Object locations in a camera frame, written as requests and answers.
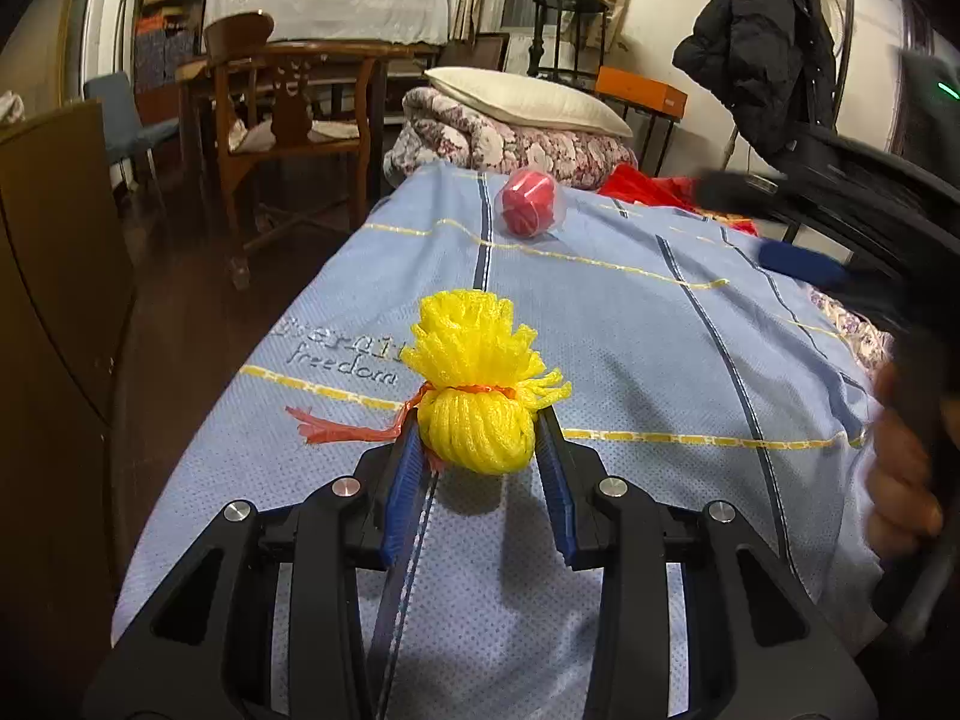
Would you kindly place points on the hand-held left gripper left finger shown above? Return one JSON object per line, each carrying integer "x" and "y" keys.
{"x": 401, "y": 495}

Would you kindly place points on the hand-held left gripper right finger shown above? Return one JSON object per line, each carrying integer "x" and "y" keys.
{"x": 559, "y": 495}

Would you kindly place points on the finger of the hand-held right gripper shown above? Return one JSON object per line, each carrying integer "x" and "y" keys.
{"x": 802, "y": 264}
{"x": 739, "y": 191}

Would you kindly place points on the yellow foam fruit net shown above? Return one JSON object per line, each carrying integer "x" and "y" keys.
{"x": 472, "y": 382}

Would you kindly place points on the person's right hand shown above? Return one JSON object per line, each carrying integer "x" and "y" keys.
{"x": 900, "y": 487}

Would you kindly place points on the purple floral sheet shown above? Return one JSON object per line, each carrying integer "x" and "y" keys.
{"x": 855, "y": 330}

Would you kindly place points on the red printed blanket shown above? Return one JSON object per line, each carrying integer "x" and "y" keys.
{"x": 652, "y": 191}

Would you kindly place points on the orange box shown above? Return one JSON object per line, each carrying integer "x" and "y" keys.
{"x": 645, "y": 90}

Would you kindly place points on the black padded jacket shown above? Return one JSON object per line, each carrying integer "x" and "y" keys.
{"x": 757, "y": 45}

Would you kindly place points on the light blue striped blanket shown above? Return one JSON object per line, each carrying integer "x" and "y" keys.
{"x": 637, "y": 360}

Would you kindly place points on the red ball in clear bag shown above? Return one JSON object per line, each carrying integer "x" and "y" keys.
{"x": 529, "y": 199}

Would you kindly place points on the white pillow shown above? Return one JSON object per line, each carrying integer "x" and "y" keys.
{"x": 525, "y": 101}

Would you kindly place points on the black metal plant stand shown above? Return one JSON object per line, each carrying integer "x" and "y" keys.
{"x": 570, "y": 1}

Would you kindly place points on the folded floral quilt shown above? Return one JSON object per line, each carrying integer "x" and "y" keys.
{"x": 480, "y": 139}

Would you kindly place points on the wooden table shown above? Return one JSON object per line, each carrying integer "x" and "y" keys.
{"x": 405, "y": 52}

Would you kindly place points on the wooden armchair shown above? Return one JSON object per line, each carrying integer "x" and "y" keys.
{"x": 292, "y": 120}

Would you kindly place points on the wooden cabinet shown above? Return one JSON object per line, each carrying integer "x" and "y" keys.
{"x": 52, "y": 315}

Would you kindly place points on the blue chair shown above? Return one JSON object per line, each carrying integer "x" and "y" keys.
{"x": 120, "y": 120}

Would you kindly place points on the shelf with cardboard boxes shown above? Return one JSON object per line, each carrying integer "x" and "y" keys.
{"x": 169, "y": 7}

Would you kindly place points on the white crumpled cloth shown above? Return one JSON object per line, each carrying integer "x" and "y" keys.
{"x": 11, "y": 106}

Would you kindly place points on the black metal bed frame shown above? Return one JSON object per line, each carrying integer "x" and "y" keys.
{"x": 847, "y": 15}

